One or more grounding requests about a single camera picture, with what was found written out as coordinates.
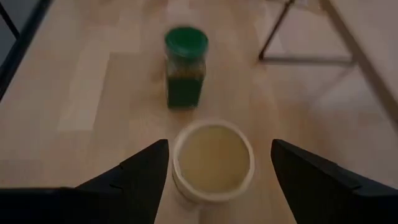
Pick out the black metal table frame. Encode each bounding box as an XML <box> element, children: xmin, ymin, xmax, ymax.
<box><xmin>0</xmin><ymin>0</ymin><xmax>53</xmax><ymax>102</ymax></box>

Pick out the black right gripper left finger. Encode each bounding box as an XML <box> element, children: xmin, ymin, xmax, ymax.
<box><xmin>0</xmin><ymin>139</ymin><xmax>170</xmax><ymax>224</ymax></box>

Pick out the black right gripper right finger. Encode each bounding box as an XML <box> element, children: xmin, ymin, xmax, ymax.
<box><xmin>270</xmin><ymin>138</ymin><xmax>398</xmax><ymax>224</ymax></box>

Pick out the beige lid spice jar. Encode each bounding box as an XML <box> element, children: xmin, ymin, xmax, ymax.
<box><xmin>170</xmin><ymin>119</ymin><xmax>256</xmax><ymax>224</ymax></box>

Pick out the wooden shelf with black legs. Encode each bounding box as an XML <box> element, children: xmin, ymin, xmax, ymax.
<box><xmin>257</xmin><ymin>0</ymin><xmax>398</xmax><ymax>138</ymax></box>

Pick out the green lid spice jar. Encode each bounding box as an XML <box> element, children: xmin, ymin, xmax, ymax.
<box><xmin>164</xmin><ymin>27</ymin><xmax>209</xmax><ymax>110</ymax></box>

